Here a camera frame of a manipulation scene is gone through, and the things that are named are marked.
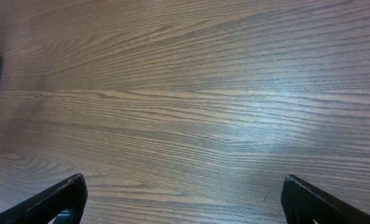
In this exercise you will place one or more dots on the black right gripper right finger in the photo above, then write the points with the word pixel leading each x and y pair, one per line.
pixel 303 202

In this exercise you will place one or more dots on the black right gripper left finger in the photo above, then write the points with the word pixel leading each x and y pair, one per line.
pixel 63 202

